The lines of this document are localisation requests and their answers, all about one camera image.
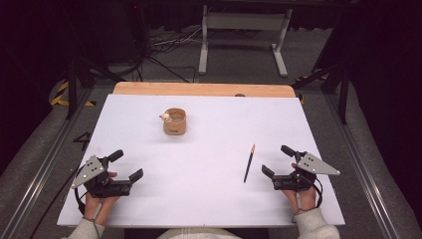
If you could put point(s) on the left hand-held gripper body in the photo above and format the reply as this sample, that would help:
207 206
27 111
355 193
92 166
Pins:
99 186

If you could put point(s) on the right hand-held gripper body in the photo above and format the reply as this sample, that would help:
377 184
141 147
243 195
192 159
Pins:
300 181

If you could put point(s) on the striped pencil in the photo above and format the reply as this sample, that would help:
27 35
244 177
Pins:
249 162

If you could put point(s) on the person's right hand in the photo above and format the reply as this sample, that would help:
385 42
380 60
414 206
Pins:
305 200

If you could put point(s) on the person's left hand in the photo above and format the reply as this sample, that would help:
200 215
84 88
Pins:
96 207

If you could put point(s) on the small white figure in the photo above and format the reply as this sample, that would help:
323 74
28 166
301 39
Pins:
165 116

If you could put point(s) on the white table mat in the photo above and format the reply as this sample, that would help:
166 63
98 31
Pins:
205 199

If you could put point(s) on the black tripod stand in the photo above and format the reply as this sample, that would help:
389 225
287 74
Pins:
343 89
72 86

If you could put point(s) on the person's light clothing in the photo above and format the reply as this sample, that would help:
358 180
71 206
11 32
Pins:
199 234

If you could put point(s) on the wooden table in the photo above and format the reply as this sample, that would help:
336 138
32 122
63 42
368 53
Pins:
199 89

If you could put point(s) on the white metal stand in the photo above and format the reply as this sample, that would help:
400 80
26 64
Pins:
245 21

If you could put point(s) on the aluminium floor rail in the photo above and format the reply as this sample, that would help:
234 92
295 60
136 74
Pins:
365 172
36 179

